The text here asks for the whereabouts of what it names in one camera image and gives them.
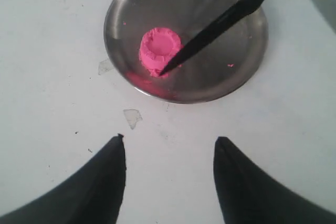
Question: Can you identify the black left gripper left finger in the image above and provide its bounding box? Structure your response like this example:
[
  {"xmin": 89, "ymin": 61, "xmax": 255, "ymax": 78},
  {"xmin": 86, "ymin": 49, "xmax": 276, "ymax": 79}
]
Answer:
[{"xmin": 1, "ymin": 134, "xmax": 127, "ymax": 223}]

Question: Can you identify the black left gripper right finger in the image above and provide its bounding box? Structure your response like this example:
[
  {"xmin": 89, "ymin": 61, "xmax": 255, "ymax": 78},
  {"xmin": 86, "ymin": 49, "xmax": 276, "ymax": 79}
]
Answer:
[{"xmin": 213, "ymin": 136, "xmax": 335, "ymax": 223}]

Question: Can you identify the black knife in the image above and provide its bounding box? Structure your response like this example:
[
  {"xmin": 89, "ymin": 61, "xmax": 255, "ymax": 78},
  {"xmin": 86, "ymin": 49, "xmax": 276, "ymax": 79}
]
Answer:
[{"xmin": 159, "ymin": 0, "xmax": 264, "ymax": 76}]

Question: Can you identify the pink clay lump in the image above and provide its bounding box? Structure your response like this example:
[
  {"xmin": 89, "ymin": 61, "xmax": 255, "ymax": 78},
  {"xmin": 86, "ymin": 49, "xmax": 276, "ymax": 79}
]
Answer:
[{"xmin": 139, "ymin": 27, "xmax": 183, "ymax": 78}]

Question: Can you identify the clear tape scrap lower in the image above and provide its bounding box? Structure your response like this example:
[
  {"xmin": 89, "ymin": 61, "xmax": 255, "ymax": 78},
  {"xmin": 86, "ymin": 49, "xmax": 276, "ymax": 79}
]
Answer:
[{"xmin": 123, "ymin": 109, "xmax": 143, "ymax": 130}]

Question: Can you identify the clear tape scrap near plate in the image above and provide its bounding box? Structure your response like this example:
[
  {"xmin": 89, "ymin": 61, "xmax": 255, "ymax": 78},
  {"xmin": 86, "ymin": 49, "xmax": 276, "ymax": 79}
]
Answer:
[{"xmin": 98, "ymin": 59, "xmax": 113, "ymax": 76}]

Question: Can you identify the round stainless steel plate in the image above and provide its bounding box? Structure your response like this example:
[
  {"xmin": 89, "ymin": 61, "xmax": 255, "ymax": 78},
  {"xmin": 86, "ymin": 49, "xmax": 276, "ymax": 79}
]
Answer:
[{"xmin": 104, "ymin": 0, "xmax": 268, "ymax": 104}]

